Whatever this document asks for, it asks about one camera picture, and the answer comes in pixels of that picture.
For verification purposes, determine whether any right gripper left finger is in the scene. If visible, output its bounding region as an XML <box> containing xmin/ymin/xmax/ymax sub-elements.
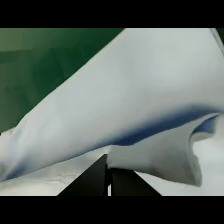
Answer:
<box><xmin>57</xmin><ymin>154</ymin><xmax>109</xmax><ymax>197</ymax></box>

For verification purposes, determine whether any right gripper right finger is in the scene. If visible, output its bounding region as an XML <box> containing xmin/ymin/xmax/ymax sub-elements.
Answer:
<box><xmin>110</xmin><ymin>167</ymin><xmax>162</xmax><ymax>197</ymax></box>

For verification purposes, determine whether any white garment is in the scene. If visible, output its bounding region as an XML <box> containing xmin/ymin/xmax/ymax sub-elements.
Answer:
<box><xmin>0</xmin><ymin>27</ymin><xmax>224</xmax><ymax>197</ymax></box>

